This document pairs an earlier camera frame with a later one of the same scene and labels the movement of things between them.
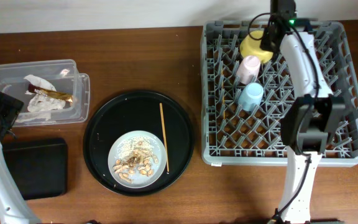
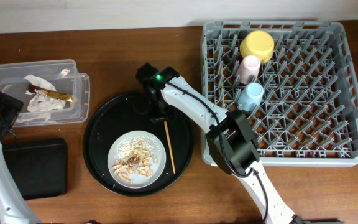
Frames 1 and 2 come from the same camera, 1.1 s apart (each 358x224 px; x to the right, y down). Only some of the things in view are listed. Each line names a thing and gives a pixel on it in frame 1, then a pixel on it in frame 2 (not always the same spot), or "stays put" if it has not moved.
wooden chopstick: (165, 140) to (169, 147)
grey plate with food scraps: (137, 159) stays put
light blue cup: (250, 96) stays put
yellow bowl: (250, 45) stays put
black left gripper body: (9, 107) stays put
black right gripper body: (270, 42) to (159, 111)
